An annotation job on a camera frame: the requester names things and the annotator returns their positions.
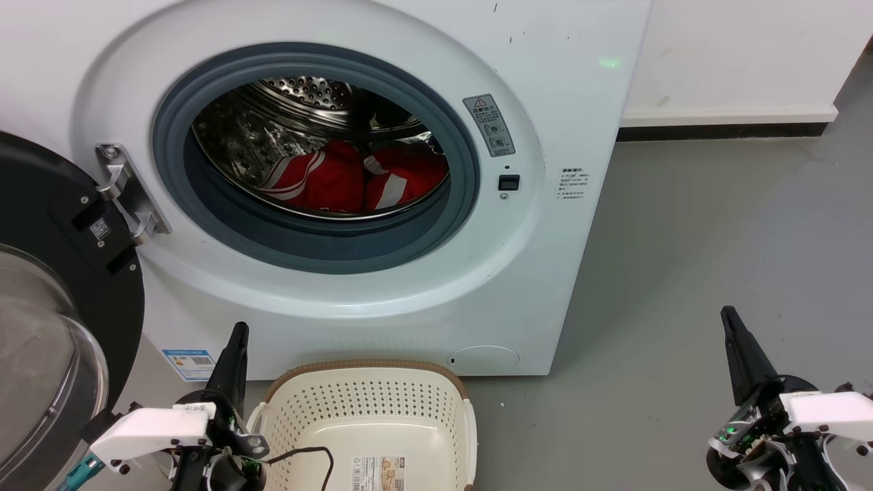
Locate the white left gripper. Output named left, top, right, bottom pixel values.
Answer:
left=89, top=322, right=269, bottom=491

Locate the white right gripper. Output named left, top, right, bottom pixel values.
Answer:
left=706, top=306, right=873, bottom=491

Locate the red and white jersey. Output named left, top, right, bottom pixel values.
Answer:
left=258, top=140, right=449, bottom=215

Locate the cream perforated laundry basket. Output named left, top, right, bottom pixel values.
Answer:
left=246, top=359, right=477, bottom=491

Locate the stainless steel washing machine drum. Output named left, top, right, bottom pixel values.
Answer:
left=192, top=76, right=451, bottom=220

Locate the black washing machine door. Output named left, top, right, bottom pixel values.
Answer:
left=0, top=131, right=146, bottom=491

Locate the blue and white energy label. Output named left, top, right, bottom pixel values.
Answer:
left=162, top=348, right=218, bottom=382

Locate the grey rubber door gasket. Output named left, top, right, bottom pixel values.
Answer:
left=151, top=42, right=480, bottom=275

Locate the silver door hinge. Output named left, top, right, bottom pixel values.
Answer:
left=95, top=143, right=171, bottom=246

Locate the white front-load washing machine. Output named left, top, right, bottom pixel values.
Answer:
left=0, top=0, right=653, bottom=379

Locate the white and black baseboard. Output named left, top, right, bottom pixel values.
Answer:
left=617, top=106, right=840, bottom=142

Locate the small printed text sticker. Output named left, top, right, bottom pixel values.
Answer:
left=558, top=166, right=591, bottom=202

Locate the round white filter cover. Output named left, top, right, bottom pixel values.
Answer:
left=448, top=345, right=520, bottom=376

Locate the grey warning sticker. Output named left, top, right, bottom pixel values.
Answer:
left=463, top=94, right=516, bottom=158

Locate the teal left camera connector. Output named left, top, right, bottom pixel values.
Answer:
left=58, top=456, right=104, bottom=491

